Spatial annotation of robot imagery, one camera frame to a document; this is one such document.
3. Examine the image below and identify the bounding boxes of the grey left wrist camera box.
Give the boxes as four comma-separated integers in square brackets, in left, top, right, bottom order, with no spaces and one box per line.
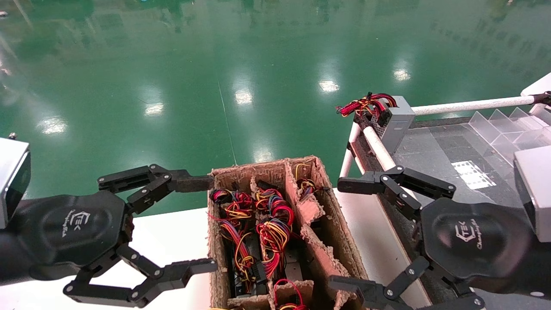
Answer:
[0,138,31,229]

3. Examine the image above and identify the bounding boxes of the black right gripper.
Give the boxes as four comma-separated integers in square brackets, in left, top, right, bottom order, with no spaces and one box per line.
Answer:
[329,198,551,310]

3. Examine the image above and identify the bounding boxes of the grey power supply red wires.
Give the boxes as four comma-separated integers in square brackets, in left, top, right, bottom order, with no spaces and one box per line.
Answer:
[336,92,416,155]

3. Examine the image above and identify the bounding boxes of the white flat panel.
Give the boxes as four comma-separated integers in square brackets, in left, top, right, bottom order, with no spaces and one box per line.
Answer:
[520,72,551,98]

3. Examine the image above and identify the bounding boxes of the clear acrylic divider tray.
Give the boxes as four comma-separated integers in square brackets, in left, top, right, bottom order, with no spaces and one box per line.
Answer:
[394,108,551,207]

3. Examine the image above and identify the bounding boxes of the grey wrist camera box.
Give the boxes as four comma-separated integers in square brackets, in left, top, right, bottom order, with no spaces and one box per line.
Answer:
[514,146,551,243]
[0,138,31,229]

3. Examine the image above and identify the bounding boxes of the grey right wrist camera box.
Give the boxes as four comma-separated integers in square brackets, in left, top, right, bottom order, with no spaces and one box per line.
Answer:
[514,146,551,243]

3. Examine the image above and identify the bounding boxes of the white rack pipe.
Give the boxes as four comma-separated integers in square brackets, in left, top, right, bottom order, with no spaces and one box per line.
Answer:
[412,96,536,116]
[339,123,361,178]
[363,126,399,172]

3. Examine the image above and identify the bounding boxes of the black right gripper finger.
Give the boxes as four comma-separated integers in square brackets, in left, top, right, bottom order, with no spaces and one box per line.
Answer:
[337,165,457,221]

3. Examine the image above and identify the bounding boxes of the torn brown cardboard box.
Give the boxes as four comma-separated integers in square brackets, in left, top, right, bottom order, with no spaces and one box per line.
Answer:
[207,156,370,310]

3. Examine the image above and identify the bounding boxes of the power supply multicoloured wire bundle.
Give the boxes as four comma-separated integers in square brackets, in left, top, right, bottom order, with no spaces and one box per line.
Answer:
[295,163,330,201]
[273,279,309,310]
[209,189,259,298]
[254,181,313,282]

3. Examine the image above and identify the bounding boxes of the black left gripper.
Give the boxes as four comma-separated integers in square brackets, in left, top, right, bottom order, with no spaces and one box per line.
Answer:
[0,164,218,309]

